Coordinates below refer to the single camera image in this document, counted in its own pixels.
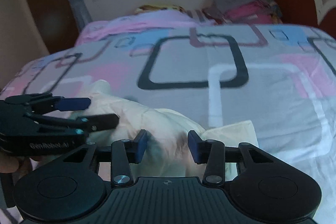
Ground cream puffer jacket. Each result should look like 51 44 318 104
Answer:
70 80 259 178

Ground stack of folded clothes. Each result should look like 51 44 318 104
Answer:
202 0 282 24

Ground person left hand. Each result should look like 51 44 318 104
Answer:
0 151 43 174

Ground dark wooden door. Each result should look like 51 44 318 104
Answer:
27 0 79 53

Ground patterned bed sheet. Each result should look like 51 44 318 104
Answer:
1 24 335 223

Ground yellow patterned cloth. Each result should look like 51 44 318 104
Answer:
133 5 186 15

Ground pink blanket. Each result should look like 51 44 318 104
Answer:
75 10 213 46

